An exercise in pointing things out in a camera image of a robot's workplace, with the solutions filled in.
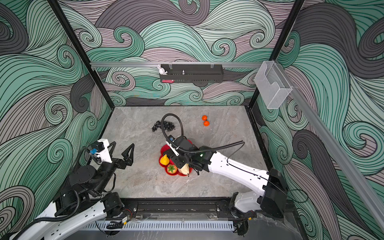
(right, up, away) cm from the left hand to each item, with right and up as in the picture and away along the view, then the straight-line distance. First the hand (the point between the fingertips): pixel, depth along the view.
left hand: (125, 143), depth 63 cm
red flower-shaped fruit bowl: (+14, -17, +20) cm, 30 cm away
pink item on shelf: (+14, +34, +27) cm, 46 cm away
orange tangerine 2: (+40, +7, +44) cm, 60 cm away
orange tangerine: (+39, +11, +50) cm, 64 cm away
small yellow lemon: (+13, -14, +21) cm, 28 cm away
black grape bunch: (+12, +6, +41) cm, 43 cm away
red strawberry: (+18, -17, +17) cm, 30 cm away
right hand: (+21, -8, +12) cm, 25 cm away
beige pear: (+25, -18, +19) cm, 36 cm away
